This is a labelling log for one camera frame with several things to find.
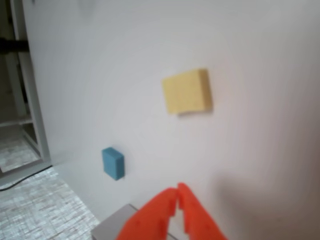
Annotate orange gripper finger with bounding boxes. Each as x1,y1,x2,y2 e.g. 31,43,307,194
114,186,179,240
176,182,229,240

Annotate yellow foam cuboid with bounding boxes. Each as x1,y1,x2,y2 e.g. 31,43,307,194
161,67,215,117

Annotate blue foam cuboid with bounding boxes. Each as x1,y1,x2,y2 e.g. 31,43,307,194
101,146,126,182

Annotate black horizontal bar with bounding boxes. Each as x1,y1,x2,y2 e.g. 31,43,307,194
0,36,29,55

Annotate thin black floor cable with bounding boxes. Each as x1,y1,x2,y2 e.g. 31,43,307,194
0,166,54,192

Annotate white furniture frame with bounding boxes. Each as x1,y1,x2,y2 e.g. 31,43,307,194
0,0,54,187

